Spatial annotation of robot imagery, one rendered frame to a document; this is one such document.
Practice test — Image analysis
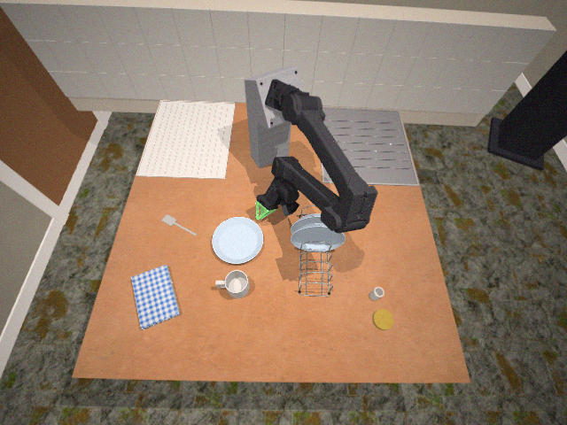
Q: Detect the white ribbed draining mat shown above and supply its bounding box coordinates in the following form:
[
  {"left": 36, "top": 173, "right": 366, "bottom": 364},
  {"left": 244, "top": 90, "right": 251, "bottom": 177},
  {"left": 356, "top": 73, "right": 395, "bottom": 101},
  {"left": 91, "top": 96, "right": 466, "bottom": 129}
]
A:
[{"left": 136, "top": 100, "right": 236, "bottom": 179}]

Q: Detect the blue checkered towel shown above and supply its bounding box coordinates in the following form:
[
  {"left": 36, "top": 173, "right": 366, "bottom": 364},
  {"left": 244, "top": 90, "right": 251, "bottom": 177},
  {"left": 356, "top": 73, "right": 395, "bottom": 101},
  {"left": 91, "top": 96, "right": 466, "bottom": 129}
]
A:
[{"left": 131, "top": 265, "right": 181, "bottom": 329}]

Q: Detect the white tiled wall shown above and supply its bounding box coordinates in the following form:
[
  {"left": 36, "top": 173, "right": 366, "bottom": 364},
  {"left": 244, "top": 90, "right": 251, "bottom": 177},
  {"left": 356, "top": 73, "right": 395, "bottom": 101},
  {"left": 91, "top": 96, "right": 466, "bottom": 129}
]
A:
[{"left": 0, "top": 0, "right": 556, "bottom": 127}]

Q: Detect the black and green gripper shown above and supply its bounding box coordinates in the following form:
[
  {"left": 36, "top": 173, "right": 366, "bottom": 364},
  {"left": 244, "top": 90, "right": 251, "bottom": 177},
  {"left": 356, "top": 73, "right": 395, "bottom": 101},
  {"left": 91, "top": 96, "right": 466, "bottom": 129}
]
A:
[{"left": 256, "top": 184, "right": 279, "bottom": 220}]

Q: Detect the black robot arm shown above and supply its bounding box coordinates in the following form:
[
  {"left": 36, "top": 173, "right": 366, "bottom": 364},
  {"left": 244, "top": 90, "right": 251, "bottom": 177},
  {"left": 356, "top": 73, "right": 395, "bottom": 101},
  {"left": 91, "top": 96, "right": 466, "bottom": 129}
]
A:
[{"left": 265, "top": 79, "right": 377, "bottom": 233}]

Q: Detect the white mug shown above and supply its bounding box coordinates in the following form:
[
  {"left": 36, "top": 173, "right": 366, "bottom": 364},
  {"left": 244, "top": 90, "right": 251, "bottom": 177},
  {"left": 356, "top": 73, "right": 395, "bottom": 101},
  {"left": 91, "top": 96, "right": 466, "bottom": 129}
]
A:
[{"left": 215, "top": 270, "right": 249, "bottom": 298}]

